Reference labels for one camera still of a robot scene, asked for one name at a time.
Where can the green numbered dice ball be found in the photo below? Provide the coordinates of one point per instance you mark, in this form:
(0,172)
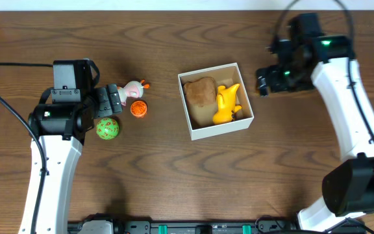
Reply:
(107,128)

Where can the yellow rubber duck toy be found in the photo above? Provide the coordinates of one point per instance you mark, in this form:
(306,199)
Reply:
(227,107)

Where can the white cardboard box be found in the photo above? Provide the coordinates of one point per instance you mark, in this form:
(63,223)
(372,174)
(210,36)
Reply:
(199,119)

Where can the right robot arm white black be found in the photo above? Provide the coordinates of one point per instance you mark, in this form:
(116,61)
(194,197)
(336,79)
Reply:
(328,64)

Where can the orange lattice ball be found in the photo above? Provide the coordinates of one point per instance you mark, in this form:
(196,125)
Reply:
(138,109)

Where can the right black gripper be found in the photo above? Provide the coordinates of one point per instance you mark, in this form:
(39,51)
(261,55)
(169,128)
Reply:
(273,71)

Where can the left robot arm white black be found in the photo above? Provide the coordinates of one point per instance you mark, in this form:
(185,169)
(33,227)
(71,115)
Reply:
(54,161)

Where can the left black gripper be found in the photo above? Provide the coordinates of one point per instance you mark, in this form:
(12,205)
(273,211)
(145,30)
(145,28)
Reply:
(100,102)

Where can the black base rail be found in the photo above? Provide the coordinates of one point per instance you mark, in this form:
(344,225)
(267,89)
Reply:
(180,227)

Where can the brown plush toy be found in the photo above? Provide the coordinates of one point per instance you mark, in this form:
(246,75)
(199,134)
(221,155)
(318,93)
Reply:
(201,92)

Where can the pink white snail toy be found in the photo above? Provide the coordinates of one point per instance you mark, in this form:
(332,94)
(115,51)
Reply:
(133,89)

